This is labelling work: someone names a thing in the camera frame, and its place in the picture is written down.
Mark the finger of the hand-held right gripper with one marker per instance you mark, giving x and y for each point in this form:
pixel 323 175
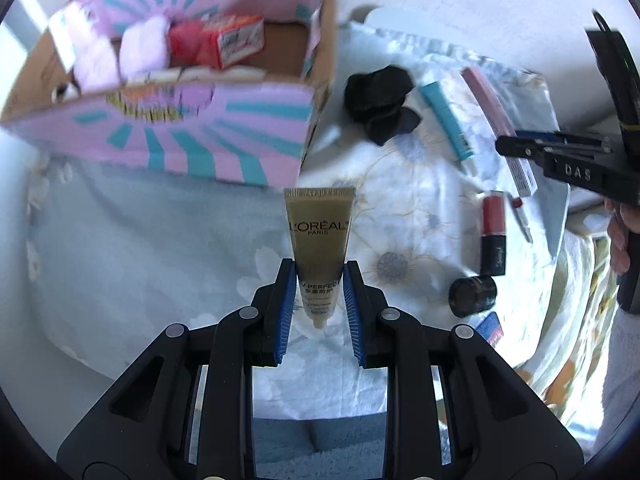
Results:
pixel 520 149
pixel 565 139

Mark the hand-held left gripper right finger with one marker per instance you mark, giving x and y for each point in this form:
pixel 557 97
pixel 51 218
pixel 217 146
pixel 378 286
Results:
pixel 352 310

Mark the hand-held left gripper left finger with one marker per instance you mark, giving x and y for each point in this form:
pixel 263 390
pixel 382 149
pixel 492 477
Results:
pixel 286 310

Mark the gold cosmetic tube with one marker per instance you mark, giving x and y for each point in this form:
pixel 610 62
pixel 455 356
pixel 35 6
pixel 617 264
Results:
pixel 320 240

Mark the cardboard box with pink lining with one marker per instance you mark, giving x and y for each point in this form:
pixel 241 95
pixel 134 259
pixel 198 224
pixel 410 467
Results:
pixel 200 130

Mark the small red carton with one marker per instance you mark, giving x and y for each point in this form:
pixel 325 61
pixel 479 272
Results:
pixel 215 42

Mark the person's right hand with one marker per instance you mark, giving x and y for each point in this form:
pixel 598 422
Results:
pixel 619 240

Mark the long pink cosmetic box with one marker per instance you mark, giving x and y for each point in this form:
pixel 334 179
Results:
pixel 500 125

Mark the white lip pencil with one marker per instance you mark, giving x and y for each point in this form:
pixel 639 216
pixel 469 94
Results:
pixel 521 217

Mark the teal cosmetic tube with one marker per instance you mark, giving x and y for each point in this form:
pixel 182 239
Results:
pixel 445 120

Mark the red lipstick with black cap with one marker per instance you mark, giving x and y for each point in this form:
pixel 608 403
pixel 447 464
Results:
pixel 494 230

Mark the black cosmetic jar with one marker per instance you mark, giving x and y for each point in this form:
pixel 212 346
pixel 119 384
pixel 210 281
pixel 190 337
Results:
pixel 472 296

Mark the blue and red packet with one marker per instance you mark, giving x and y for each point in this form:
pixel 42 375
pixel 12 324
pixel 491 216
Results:
pixel 490 328

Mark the blue fuzzy cloth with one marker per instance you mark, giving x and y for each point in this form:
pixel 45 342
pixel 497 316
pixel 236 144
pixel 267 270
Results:
pixel 320 447

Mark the blue floral cloth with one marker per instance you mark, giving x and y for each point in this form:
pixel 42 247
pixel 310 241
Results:
pixel 150 260

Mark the black scrunchie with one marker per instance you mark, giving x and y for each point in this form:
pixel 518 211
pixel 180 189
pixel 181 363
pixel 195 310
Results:
pixel 380 100

